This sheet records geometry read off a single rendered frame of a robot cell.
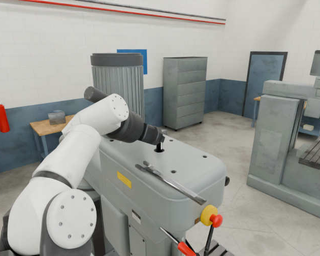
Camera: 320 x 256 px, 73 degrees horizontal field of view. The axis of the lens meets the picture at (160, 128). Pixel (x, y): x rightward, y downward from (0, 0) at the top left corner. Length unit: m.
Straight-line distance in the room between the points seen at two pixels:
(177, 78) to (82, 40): 2.41
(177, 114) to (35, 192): 5.70
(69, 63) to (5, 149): 2.06
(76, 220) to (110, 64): 0.57
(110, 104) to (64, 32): 4.54
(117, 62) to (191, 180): 0.47
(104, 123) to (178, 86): 5.34
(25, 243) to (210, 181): 0.46
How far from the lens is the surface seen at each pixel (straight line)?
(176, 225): 0.65
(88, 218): 0.36
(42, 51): 4.86
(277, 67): 7.43
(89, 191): 1.24
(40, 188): 0.37
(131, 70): 0.81
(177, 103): 5.90
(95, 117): 0.51
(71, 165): 0.39
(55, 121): 4.51
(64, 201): 0.34
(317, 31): 7.23
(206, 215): 0.68
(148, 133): 0.62
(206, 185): 0.64
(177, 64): 5.74
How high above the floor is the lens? 2.23
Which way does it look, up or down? 20 degrees down
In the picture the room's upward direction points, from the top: straight up
